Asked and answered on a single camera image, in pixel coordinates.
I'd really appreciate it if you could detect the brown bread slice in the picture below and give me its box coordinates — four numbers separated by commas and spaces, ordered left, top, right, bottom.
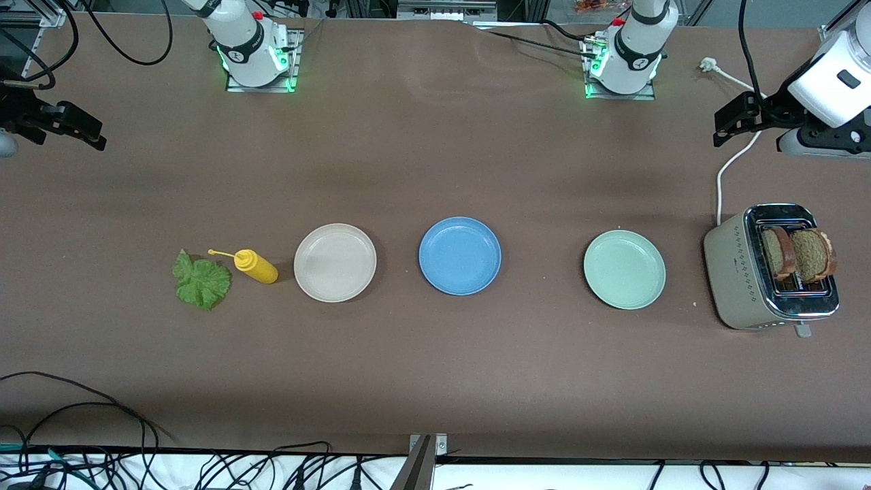
789, 228, 838, 284
760, 227, 797, 280

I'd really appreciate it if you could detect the green lettuce leaf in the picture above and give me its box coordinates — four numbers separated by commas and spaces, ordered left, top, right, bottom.
171, 248, 233, 312

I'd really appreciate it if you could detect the yellow squeeze sauce bottle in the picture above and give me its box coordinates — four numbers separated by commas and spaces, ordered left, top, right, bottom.
208, 248, 280, 284

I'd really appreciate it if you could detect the mint green plate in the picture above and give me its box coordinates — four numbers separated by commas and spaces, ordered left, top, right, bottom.
583, 229, 667, 310

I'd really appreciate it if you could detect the beige plate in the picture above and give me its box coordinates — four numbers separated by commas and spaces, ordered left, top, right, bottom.
293, 223, 378, 303

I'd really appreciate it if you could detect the blue plate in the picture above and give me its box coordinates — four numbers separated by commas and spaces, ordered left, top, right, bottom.
418, 216, 503, 297

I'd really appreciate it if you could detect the beige chrome two-slot toaster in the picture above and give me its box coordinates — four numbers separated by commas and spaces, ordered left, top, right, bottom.
704, 203, 840, 339

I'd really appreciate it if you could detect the white toaster power cable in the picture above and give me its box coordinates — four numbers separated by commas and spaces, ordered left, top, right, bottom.
700, 57, 774, 227

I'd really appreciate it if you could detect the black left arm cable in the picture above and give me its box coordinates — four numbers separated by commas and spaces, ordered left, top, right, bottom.
737, 0, 807, 130

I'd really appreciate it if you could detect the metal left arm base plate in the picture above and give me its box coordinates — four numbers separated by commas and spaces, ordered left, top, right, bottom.
582, 34, 657, 101

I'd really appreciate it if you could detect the aluminium frame rail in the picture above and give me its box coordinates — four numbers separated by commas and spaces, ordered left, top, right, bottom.
819, 0, 859, 42
0, 0, 69, 79

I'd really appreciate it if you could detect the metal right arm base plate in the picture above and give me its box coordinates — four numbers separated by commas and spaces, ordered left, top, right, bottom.
226, 29, 303, 93

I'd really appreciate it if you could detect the black arm base cable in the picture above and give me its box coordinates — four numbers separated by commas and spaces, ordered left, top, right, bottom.
476, 19, 603, 61

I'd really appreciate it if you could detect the black cable loop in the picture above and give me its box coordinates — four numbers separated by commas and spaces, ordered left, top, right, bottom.
0, 371, 176, 453

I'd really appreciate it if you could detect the tangled black cable bundle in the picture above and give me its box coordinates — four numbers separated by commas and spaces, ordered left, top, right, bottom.
0, 441, 409, 490

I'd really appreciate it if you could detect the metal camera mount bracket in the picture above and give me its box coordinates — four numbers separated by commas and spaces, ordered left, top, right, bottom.
389, 434, 448, 490

